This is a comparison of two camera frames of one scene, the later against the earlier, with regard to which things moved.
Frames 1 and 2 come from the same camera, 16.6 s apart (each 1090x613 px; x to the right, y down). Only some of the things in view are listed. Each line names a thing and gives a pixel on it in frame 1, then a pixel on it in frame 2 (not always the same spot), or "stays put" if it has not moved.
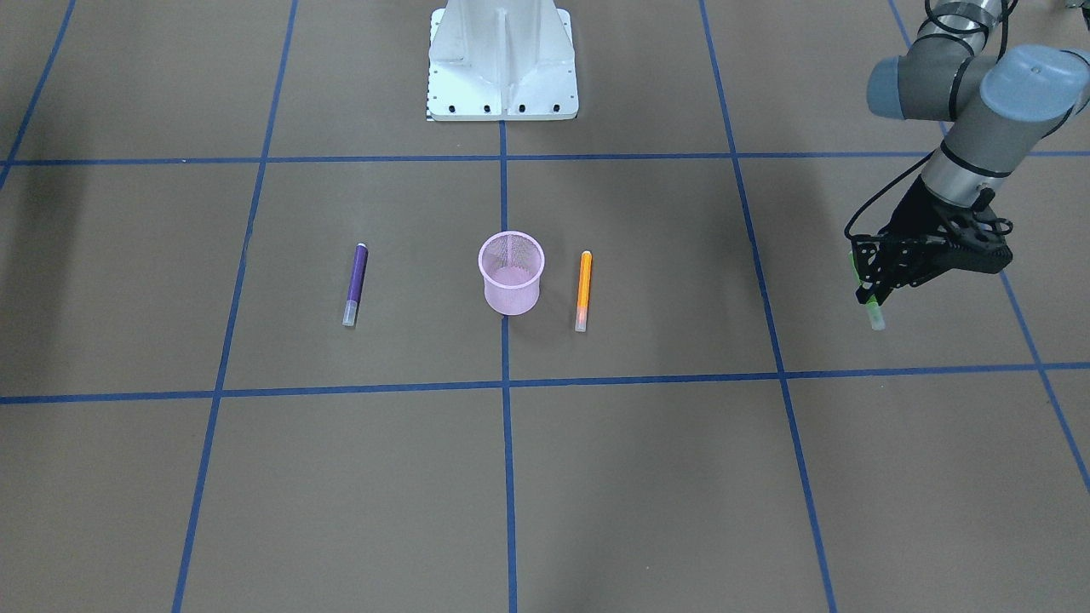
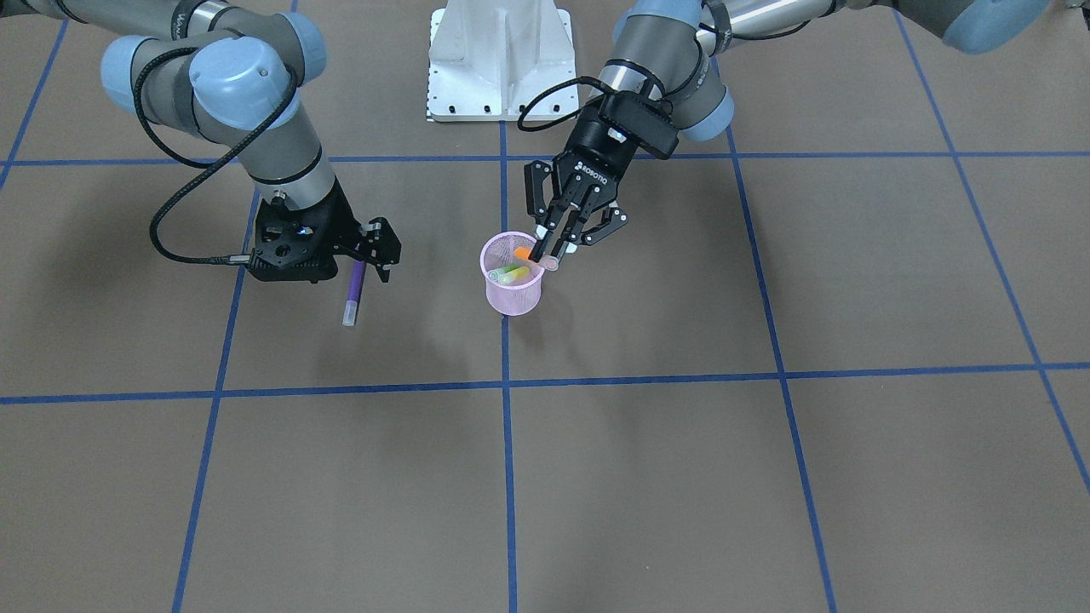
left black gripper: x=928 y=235 -> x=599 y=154
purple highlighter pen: x=356 y=284 stays put
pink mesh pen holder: x=511 y=264 stays put
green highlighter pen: x=874 y=306 -> x=495 y=275
